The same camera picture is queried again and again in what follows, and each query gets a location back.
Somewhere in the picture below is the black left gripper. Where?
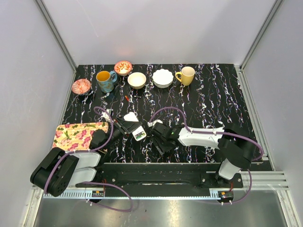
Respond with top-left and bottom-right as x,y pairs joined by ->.
102,117 -> 143,150

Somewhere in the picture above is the white battery cover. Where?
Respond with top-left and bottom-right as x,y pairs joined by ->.
123,112 -> 139,122

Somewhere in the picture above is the white remote control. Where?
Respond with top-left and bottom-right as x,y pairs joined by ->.
132,126 -> 147,141

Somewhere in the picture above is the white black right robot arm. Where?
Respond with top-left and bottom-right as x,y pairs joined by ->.
148,120 -> 257,187

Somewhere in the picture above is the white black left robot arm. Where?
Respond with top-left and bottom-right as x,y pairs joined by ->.
30,114 -> 144,197

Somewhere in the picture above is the cream round bowl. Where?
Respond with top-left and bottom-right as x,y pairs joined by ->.
127,72 -> 146,89

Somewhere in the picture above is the blue patterned mug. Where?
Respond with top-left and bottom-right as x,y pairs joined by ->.
96,71 -> 117,93

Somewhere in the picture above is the white scalloped bowl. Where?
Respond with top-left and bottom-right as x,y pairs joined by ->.
152,69 -> 174,88

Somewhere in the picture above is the floral rectangular tray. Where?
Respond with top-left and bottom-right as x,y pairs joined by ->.
52,122 -> 109,152

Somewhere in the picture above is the orange floral bowl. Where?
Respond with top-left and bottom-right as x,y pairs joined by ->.
114,61 -> 133,76

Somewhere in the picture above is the red patterned small dish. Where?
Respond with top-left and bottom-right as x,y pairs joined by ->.
71,79 -> 91,95

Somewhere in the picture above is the yellow mug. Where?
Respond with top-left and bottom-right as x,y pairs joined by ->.
175,66 -> 195,86

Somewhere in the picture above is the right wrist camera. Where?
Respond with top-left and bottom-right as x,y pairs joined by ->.
147,120 -> 163,128

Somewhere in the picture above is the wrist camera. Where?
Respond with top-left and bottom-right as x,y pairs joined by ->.
101,109 -> 113,122
147,120 -> 163,128

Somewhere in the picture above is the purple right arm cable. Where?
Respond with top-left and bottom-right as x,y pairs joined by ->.
149,106 -> 264,205

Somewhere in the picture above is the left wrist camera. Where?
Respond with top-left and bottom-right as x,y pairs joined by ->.
101,109 -> 113,122

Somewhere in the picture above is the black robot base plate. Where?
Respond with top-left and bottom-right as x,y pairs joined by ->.
92,163 -> 243,189

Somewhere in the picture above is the aluminium table edge rail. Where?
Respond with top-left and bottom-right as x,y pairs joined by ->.
32,170 -> 290,190

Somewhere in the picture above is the aluminium corner frame post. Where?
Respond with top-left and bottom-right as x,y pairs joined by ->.
240,0 -> 284,70

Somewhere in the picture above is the left aluminium frame post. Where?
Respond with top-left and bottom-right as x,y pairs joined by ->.
35,0 -> 78,69

